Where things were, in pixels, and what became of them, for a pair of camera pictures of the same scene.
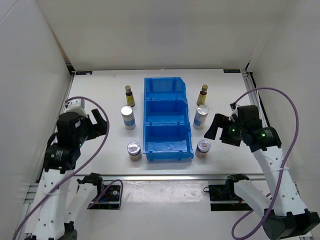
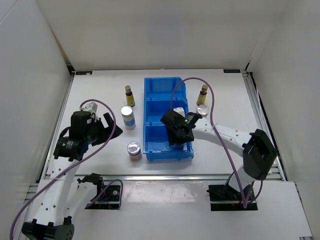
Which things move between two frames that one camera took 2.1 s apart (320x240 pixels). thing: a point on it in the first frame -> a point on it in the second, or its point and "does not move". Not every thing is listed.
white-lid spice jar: [203, 146] -> [178, 147]
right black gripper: [220, 121] -> [172, 139]
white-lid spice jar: [134, 150] does not move
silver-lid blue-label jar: [128, 115] does not move
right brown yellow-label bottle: [202, 95] does not move
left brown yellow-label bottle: [129, 96] does not move
